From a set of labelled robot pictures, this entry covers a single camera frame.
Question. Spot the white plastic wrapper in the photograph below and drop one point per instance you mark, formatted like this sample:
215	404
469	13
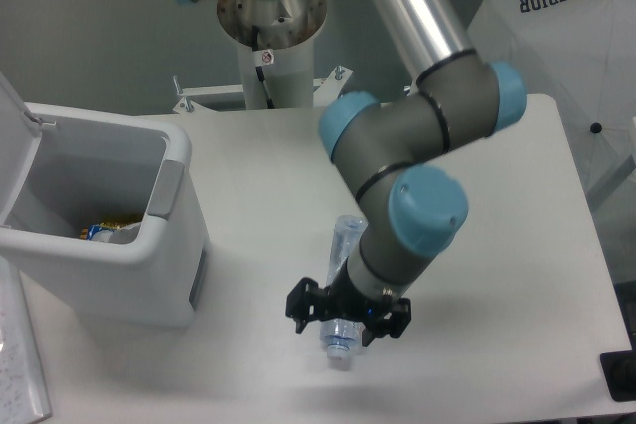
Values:
125	235

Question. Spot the black device at table edge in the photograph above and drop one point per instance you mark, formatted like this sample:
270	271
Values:
619	372

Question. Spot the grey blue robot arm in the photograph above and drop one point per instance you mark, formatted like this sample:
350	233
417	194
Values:
384	152

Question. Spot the clear plastic water bottle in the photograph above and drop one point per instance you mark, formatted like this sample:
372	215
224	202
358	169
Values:
342	339

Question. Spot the white metal base bracket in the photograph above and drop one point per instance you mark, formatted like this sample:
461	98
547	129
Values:
231	97

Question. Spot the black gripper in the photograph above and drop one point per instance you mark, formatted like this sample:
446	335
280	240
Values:
307	302

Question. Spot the white open umbrella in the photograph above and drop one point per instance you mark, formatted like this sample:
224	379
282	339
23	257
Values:
581	53

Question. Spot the blue gold snack bag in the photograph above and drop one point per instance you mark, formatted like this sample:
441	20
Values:
100	232

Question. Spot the white plastic trash can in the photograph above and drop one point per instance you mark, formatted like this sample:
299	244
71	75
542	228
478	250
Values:
64	169

